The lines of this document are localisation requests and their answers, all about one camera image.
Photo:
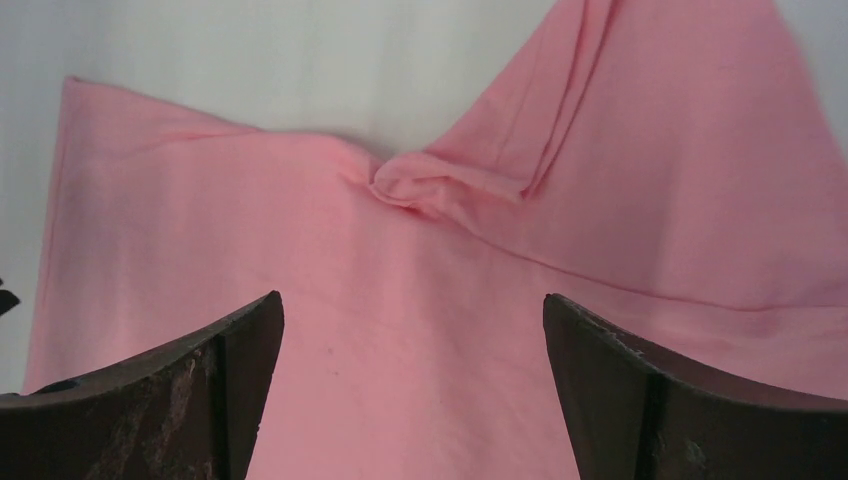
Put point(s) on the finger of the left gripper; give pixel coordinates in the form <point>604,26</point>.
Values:
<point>8,299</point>

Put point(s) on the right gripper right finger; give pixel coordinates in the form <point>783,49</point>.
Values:
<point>637,410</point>

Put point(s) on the pink t-shirt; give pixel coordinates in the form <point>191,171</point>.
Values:
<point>664,163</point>

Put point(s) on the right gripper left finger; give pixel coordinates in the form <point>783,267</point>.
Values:
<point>188,409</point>

